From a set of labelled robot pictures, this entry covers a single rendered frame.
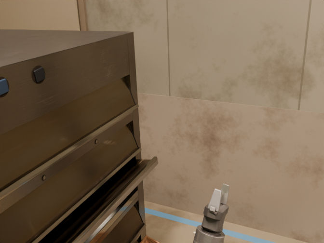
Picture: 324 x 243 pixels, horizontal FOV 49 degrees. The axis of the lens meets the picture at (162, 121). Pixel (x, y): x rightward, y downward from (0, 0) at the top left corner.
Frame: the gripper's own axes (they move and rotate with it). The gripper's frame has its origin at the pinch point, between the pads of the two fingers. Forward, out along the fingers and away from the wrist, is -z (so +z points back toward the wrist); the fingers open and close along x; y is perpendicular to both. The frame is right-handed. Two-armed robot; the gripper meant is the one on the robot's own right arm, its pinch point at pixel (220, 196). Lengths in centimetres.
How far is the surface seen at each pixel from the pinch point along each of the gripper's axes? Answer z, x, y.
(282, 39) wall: -94, -191, 17
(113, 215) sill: 43, -60, 63
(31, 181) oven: 16, 4, 67
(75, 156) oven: 9, -21, 68
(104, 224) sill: 46, -53, 63
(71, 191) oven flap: 23, -20, 65
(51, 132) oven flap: -1, -4, 70
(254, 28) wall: -99, -189, 41
